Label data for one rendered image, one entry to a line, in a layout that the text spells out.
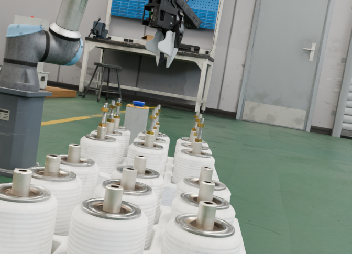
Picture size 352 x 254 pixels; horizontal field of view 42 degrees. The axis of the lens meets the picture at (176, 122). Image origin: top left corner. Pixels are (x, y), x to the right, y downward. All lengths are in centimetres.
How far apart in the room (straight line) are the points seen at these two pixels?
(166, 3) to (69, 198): 67
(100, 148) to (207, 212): 57
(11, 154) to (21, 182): 107
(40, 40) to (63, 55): 10
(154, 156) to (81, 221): 55
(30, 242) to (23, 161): 112
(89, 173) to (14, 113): 88
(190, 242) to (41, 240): 19
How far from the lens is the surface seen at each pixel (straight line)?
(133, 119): 150
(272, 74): 636
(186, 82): 645
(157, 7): 119
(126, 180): 69
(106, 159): 110
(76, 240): 57
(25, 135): 168
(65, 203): 70
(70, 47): 173
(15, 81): 167
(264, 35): 640
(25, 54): 168
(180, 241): 55
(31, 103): 167
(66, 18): 171
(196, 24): 127
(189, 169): 109
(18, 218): 58
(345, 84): 635
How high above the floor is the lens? 43
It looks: 5 degrees down
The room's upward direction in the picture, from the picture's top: 9 degrees clockwise
